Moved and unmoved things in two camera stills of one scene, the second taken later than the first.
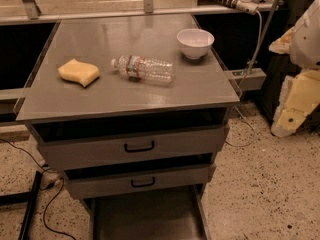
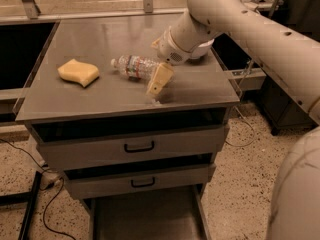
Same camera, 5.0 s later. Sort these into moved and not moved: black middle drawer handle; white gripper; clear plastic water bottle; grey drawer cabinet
Moved: white gripper
Not moved: black middle drawer handle; clear plastic water bottle; grey drawer cabinet
